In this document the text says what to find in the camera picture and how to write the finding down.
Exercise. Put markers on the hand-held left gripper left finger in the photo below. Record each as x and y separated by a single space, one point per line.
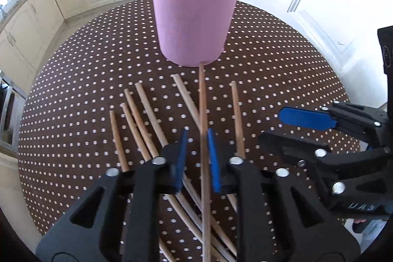
181 157

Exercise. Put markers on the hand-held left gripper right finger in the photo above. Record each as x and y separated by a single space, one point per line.
213 157

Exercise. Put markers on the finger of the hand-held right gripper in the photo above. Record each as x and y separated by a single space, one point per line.
291 147
307 119

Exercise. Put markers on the bunch of wooden chopsticks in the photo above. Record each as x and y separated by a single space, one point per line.
236 114

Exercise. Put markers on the tapered wooden chopstick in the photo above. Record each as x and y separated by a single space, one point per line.
203 102

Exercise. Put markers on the pink cup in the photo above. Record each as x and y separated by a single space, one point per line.
193 13

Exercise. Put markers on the white panelled door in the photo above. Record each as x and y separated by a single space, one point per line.
322 4

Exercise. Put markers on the brown polka dot tablecloth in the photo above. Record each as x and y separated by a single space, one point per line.
92 81

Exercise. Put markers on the metal chair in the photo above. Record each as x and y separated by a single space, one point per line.
15 85

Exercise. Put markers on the kitchen faucet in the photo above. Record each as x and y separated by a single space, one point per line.
3 12

